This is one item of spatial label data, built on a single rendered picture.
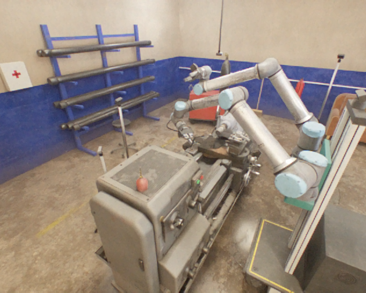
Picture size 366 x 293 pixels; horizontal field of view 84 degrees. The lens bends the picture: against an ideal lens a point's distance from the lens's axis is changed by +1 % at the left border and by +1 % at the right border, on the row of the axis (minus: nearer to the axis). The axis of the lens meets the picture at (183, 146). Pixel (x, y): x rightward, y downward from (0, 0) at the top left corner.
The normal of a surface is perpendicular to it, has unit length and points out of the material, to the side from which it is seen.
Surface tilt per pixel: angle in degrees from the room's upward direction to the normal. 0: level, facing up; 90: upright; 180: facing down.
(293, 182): 93
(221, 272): 0
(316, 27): 90
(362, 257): 0
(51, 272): 0
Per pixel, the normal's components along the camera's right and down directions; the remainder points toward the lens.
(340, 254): 0.00, -0.86
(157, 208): 0.60, -0.42
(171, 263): 0.45, -0.59
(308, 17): -0.53, 0.43
